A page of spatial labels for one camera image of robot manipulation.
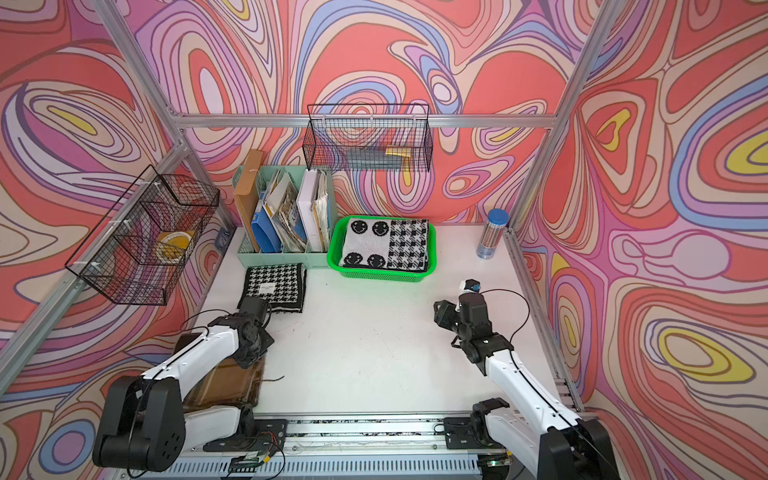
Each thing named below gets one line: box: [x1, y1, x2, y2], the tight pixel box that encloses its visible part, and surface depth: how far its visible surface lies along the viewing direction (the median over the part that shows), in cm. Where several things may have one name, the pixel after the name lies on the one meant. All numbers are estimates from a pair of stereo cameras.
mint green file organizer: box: [232, 165, 338, 268], surface depth 101 cm
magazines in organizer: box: [264, 169, 307, 252], surface depth 100 cm
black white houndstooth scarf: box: [237, 263, 307, 313], surface depth 100 cm
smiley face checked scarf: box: [341, 218, 430, 272], surface depth 103 cm
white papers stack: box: [296, 168, 330, 252], surface depth 98 cm
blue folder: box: [251, 206, 282, 253], surface depth 97 cm
